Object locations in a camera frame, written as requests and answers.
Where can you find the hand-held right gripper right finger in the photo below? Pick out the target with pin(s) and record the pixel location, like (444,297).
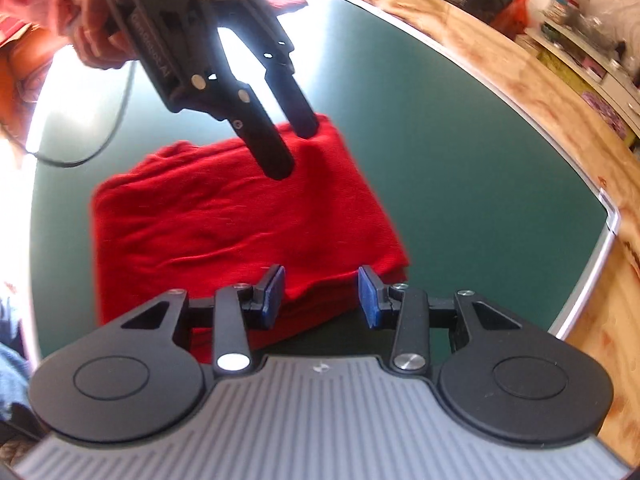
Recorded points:
(369,297)

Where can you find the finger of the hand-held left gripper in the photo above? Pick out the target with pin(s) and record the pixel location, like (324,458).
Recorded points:
(295,105)
(270,150)

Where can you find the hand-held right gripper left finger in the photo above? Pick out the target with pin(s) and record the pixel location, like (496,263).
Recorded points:
(274,295)

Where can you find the red knit pants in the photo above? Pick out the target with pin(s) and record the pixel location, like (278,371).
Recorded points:
(225,220)

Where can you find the person's left hand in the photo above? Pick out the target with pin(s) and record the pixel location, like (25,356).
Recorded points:
(90,35)

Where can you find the black bag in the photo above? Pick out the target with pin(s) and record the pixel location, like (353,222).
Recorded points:
(487,0)

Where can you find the orange plastic bag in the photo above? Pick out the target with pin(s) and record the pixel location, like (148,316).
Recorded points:
(515,15)

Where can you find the person's blue jeans leg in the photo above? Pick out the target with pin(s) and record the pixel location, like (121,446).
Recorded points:
(12,375)

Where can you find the stacked storage boxes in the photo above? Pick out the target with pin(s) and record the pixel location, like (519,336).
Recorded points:
(565,0)

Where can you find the long white cabinet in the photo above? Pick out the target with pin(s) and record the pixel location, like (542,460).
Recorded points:
(617,87)

